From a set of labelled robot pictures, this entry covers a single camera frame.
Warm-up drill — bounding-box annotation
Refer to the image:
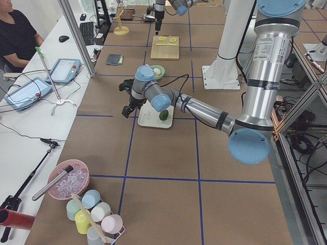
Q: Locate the seated person black shirt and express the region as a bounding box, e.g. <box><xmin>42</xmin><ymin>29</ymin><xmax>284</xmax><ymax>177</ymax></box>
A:
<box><xmin>1</xmin><ymin>1</ymin><xmax>44</xmax><ymax>72</ymax></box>

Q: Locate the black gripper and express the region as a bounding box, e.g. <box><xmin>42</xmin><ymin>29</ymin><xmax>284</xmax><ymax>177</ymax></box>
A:
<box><xmin>155</xmin><ymin>10</ymin><xmax>164</xmax><ymax>35</ymax></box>
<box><xmin>119</xmin><ymin>79</ymin><xmax>146</xmax><ymax>118</ymax></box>

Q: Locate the red cylinder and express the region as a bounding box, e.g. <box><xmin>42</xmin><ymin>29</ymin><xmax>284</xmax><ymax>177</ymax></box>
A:
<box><xmin>1</xmin><ymin>209</ymin><xmax>35</xmax><ymax>230</ymax></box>

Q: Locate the black keyboard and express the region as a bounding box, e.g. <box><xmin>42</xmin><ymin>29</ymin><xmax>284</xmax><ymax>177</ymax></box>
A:
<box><xmin>79</xmin><ymin>22</ymin><xmax>95</xmax><ymax>46</ymax></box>

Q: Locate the white cup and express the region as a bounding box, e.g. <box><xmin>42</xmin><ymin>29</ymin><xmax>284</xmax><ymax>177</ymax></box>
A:
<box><xmin>90</xmin><ymin>202</ymin><xmax>111</xmax><ymax>222</ymax></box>

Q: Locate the green cup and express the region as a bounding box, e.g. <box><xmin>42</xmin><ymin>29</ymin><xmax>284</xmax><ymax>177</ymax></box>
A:
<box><xmin>66</xmin><ymin>199</ymin><xmax>80</xmax><ymax>221</ymax></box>

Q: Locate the bamboo cutting board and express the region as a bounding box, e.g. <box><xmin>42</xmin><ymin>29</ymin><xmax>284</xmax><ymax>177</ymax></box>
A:
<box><xmin>150</xmin><ymin>36</ymin><xmax>179</xmax><ymax>60</ymax></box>

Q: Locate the near teach pendant tablet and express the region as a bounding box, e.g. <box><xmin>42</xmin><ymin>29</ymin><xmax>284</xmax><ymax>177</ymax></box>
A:
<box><xmin>4</xmin><ymin>77</ymin><xmax>52</xmax><ymax>111</ymax></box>

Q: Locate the steel scoop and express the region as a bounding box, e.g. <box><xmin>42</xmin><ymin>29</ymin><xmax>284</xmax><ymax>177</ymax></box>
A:
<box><xmin>132</xmin><ymin>14</ymin><xmax>156</xmax><ymax>22</ymax></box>

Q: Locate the grey cup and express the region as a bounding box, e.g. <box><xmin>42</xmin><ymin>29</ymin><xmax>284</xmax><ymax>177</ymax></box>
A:
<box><xmin>87</xmin><ymin>226</ymin><xmax>103</xmax><ymax>245</ymax></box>

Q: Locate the cream bear tray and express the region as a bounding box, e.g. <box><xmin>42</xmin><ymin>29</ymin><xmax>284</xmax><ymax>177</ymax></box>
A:
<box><xmin>137</xmin><ymin>101</ymin><xmax>174</xmax><ymax>129</ymax></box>

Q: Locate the steel tube in bowl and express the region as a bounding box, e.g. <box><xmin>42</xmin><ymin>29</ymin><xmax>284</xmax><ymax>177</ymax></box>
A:
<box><xmin>32</xmin><ymin>165</ymin><xmax>74</xmax><ymax>201</ymax></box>

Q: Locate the black tripod stick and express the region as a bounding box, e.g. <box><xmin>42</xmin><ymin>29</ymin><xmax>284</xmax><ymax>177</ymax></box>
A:
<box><xmin>0</xmin><ymin>137</ymin><xmax>61</xmax><ymax>243</ymax></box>

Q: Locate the grey folded cloth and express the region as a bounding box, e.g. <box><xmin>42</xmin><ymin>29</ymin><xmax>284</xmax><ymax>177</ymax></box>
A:
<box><xmin>106</xmin><ymin>54</ymin><xmax>124</xmax><ymax>66</ymax></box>

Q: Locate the lemon slice stack upper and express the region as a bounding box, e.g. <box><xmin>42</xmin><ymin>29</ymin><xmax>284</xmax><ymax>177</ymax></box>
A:
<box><xmin>158</xmin><ymin>36</ymin><xmax>167</xmax><ymax>41</ymax></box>

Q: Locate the green lime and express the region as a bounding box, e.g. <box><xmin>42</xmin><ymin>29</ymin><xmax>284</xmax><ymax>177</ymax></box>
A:
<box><xmin>159</xmin><ymin>109</ymin><xmax>169</xmax><ymax>121</ymax></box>

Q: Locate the green ceramic bowl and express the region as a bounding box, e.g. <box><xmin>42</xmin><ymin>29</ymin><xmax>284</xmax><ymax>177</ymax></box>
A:
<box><xmin>150</xmin><ymin>65</ymin><xmax>165</xmax><ymax>80</ymax></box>

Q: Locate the yellow cup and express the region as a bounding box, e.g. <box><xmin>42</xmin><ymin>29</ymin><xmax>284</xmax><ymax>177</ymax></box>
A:
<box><xmin>75</xmin><ymin>210</ymin><xmax>91</xmax><ymax>234</ymax></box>

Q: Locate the reacher grabber tool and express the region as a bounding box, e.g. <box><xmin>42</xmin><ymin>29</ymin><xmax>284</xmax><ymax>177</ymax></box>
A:
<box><xmin>35</xmin><ymin>46</ymin><xmax>77</xmax><ymax>116</ymax></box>

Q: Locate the teach pendant tablet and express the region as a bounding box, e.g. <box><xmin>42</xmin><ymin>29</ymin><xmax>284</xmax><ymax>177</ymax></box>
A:
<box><xmin>4</xmin><ymin>77</ymin><xmax>52</xmax><ymax>111</ymax></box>
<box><xmin>50</xmin><ymin>58</ymin><xmax>81</xmax><ymax>84</ymax></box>

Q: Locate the blue cup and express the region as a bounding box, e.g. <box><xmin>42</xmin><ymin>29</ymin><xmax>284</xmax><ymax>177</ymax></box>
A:
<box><xmin>81</xmin><ymin>189</ymin><xmax>101</xmax><ymax>209</ymax></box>

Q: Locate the black computer mouse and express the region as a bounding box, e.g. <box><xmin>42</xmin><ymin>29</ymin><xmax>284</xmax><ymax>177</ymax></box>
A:
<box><xmin>58</xmin><ymin>35</ymin><xmax>69</xmax><ymax>43</ymax></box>

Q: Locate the far teach pendant tablet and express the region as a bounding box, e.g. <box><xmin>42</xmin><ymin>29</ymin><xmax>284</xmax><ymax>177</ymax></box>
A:
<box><xmin>50</xmin><ymin>58</ymin><xmax>81</xmax><ymax>84</ymax></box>

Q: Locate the wooden mug tree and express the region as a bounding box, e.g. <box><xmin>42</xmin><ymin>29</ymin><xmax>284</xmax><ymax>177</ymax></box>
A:
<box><xmin>113</xmin><ymin>1</ymin><xmax>134</xmax><ymax>36</ymax></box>

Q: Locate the yellow plastic knife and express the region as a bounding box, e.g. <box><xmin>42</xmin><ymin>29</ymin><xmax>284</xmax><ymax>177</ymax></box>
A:
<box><xmin>156</xmin><ymin>43</ymin><xmax>176</xmax><ymax>46</ymax></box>

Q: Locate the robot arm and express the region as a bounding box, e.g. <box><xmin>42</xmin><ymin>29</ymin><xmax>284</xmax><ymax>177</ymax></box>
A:
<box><xmin>119</xmin><ymin>1</ymin><xmax>305</xmax><ymax>164</ymax></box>
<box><xmin>155</xmin><ymin>0</ymin><xmax>200</xmax><ymax>35</ymax></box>

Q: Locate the pink cup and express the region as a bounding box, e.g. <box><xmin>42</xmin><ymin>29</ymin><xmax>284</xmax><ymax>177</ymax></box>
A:
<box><xmin>101</xmin><ymin>214</ymin><xmax>123</xmax><ymax>234</ymax></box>

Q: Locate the pink bowl with ice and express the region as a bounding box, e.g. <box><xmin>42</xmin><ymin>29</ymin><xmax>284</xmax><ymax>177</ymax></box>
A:
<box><xmin>48</xmin><ymin>159</ymin><xmax>90</xmax><ymax>200</ymax></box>

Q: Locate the aluminium frame post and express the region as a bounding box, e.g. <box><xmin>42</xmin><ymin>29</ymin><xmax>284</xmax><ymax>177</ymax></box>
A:
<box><xmin>58</xmin><ymin>0</ymin><xmax>96</xmax><ymax>78</ymax></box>

